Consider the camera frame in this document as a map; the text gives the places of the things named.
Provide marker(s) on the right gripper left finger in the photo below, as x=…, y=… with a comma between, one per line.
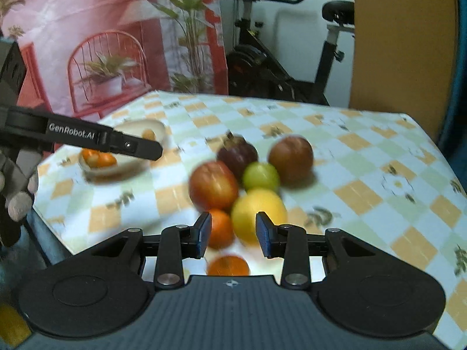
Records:
x=177, y=243

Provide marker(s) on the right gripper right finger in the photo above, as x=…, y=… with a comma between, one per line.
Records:
x=289, y=243

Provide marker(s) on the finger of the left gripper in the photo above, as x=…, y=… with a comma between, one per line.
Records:
x=137, y=147

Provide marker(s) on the orange tangerine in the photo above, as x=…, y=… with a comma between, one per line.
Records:
x=222, y=233
x=95, y=159
x=228, y=265

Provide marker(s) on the yellow lemon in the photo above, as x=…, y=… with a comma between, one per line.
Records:
x=246, y=207

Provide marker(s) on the large red apple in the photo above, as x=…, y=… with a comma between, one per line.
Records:
x=212, y=185

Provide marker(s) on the purple mangosteen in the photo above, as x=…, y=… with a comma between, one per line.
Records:
x=237, y=154

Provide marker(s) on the gloved left hand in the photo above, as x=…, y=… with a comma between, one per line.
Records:
x=19, y=183

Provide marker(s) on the beige round plate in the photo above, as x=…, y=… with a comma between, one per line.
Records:
x=128, y=164

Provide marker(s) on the checkered floral tablecloth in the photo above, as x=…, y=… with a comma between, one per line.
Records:
x=377, y=176

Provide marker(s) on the brown round apple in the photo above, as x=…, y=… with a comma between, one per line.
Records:
x=293, y=158

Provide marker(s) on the red printed backdrop cloth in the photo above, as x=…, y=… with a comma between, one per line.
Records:
x=86, y=58

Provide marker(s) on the black exercise bike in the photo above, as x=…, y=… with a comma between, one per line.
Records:
x=294, y=50

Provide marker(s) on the teal curtain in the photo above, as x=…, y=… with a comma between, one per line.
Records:
x=452, y=138

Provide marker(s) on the wooden door panel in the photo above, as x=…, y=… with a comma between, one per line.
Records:
x=405, y=52

